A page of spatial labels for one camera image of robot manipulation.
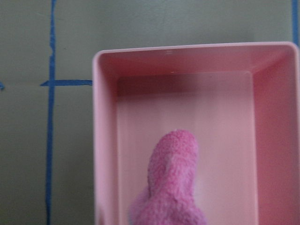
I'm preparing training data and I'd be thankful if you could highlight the pink cleaning cloth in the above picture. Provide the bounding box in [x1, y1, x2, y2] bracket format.
[128, 129, 207, 225]

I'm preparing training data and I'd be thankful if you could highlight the pink plastic bin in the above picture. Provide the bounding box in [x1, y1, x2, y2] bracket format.
[92, 42, 300, 225]

